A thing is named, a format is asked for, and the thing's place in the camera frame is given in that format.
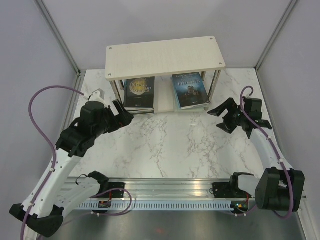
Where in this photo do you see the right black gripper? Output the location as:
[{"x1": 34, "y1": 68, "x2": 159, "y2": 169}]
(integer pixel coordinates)
[{"x1": 208, "y1": 97, "x2": 248, "y2": 134}]

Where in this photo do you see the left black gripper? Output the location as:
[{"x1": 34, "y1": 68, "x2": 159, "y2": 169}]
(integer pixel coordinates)
[{"x1": 92, "y1": 99, "x2": 134, "y2": 138}]

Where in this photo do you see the black Moon and Sixpence book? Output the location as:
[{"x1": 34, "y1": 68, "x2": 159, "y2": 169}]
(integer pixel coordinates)
[{"x1": 123, "y1": 76, "x2": 155, "y2": 110}]

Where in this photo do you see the light blue barcode book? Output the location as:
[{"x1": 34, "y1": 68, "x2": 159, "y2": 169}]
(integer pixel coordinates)
[{"x1": 174, "y1": 104, "x2": 209, "y2": 112}]

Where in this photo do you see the navy blue crest book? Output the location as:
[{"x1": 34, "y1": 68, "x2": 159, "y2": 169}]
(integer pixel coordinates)
[{"x1": 171, "y1": 72, "x2": 210, "y2": 107}]

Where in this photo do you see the teal sea cover book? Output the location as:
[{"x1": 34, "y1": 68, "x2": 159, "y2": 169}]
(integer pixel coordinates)
[{"x1": 125, "y1": 107, "x2": 154, "y2": 113}]

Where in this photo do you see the purple Robinson Crusoe book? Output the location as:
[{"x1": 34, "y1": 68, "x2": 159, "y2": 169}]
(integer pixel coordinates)
[{"x1": 129, "y1": 110, "x2": 155, "y2": 116}]

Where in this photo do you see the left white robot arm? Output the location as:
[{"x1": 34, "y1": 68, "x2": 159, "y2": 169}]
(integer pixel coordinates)
[{"x1": 9, "y1": 100, "x2": 134, "y2": 238}]

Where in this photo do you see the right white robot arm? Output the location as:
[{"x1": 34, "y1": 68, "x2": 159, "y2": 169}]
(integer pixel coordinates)
[{"x1": 208, "y1": 97, "x2": 305, "y2": 213}]

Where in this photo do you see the white two-tier wooden shelf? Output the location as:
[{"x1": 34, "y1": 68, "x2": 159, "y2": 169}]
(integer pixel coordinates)
[{"x1": 105, "y1": 36, "x2": 226, "y2": 114}]

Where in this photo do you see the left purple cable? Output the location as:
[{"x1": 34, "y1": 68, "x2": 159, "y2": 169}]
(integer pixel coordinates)
[{"x1": 19, "y1": 85, "x2": 86, "y2": 240}]

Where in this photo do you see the white slotted cable duct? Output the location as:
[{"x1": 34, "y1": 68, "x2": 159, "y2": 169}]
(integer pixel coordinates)
[{"x1": 76, "y1": 200, "x2": 245, "y2": 211}]

